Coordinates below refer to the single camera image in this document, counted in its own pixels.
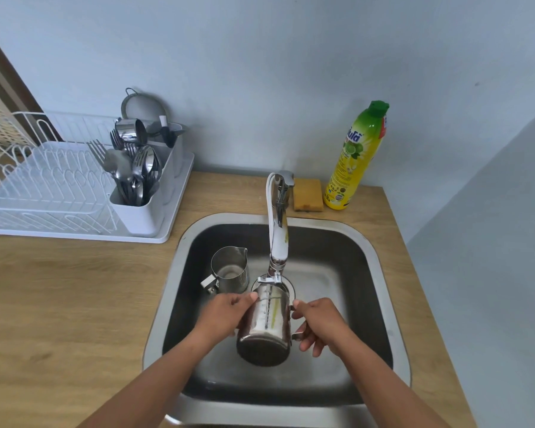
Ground person's right hand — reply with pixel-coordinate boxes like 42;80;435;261
291;298;358;358

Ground person's left hand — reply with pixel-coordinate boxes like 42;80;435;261
192;292;259;352

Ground steel measuring jug with handle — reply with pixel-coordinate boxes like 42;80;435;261
236;275;306;368

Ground person's left forearm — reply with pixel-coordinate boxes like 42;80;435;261
78;327;221;428

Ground person's right forearm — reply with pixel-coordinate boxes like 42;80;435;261
329;333;451;428

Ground steel milk pitcher with spout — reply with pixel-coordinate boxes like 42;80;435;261
200;246;250;295

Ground stainless steel sink basin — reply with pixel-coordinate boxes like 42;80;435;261
143;213;412;428

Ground chrome sink faucet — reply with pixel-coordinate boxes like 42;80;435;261
257;170;296;286

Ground yellow dish sponge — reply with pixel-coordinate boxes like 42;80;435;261
293;178;325;213

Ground white plastic drain tray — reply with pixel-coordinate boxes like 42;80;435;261
0;142;195;244

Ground white plastic cutlery holder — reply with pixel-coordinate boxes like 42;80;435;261
109;123;184;238

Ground yellow dish soap bottle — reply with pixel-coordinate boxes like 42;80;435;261
323;100;390;211

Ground bunch of steel forks and spoons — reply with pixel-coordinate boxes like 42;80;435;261
87;129;163;207

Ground black and white kitchen utensil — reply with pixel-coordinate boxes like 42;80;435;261
158;116;177;148

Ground small steel cup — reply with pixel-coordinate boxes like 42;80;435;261
114;118;149;144

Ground round metal mesh strainer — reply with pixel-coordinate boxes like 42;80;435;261
121;87;169;130

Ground white wire dish rack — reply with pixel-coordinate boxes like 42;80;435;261
0;111;130;234

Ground brown wooden frame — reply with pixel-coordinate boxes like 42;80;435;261
0;22;63;143

